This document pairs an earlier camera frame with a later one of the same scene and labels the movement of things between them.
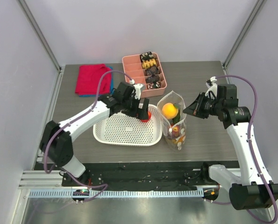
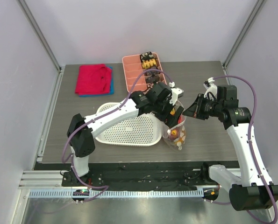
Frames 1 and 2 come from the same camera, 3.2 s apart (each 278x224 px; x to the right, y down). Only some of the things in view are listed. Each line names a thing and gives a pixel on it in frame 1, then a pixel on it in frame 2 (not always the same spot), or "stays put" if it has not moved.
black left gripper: (142, 113) to (165, 118)
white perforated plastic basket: (122, 129) stays put
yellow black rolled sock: (148, 64) stays put
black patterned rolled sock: (152, 78) stays put
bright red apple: (149, 116) to (181, 119)
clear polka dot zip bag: (174, 121) stays put
